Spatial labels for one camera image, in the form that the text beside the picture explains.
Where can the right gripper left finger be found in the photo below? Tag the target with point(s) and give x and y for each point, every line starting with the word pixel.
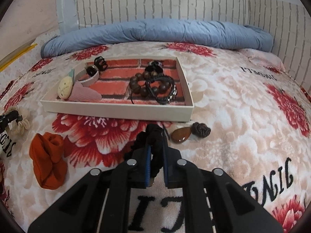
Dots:
pixel 99 201

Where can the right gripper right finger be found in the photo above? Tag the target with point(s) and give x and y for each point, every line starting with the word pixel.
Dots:
pixel 212 200

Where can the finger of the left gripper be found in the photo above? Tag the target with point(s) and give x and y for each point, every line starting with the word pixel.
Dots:
pixel 13 115

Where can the black scrunchie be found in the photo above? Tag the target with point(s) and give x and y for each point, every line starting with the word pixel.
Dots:
pixel 155 135

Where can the yellow strip at bedside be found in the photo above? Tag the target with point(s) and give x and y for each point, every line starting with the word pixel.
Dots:
pixel 5 62

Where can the orange fabric scrunchie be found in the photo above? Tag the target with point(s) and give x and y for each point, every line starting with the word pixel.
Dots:
pixel 46 152

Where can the brown teardrop stone pendant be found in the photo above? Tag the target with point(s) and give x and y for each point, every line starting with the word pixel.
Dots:
pixel 180 135

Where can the dark brown hair claw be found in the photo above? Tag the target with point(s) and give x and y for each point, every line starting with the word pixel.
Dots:
pixel 91 70

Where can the floral fleece bed blanket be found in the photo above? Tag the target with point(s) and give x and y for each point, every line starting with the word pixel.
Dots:
pixel 258 116

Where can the black hair claw clip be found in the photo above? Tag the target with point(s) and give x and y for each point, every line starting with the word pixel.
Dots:
pixel 100 63

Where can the white tray with brick liner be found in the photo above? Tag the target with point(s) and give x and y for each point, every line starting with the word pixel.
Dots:
pixel 118 101

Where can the clear plastic sheet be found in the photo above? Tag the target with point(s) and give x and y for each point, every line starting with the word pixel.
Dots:
pixel 67 16

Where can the pink floral pillow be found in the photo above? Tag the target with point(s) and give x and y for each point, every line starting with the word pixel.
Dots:
pixel 261 58

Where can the rolled blue quilt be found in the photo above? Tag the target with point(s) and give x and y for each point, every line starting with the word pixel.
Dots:
pixel 216 34

